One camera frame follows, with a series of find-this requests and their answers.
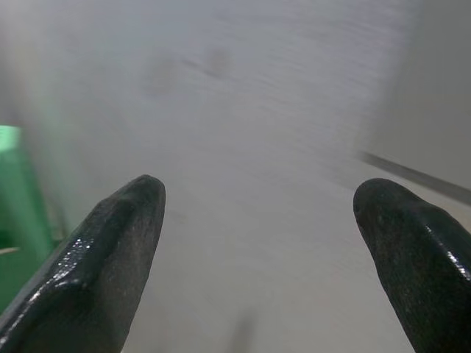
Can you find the green plastic stool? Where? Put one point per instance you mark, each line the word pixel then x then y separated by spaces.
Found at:
pixel 18 206

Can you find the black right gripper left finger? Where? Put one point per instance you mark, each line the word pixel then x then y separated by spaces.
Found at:
pixel 95 264

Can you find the grey baseboard strip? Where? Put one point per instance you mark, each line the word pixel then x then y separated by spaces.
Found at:
pixel 416 174

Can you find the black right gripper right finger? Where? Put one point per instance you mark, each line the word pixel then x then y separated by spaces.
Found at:
pixel 416 257

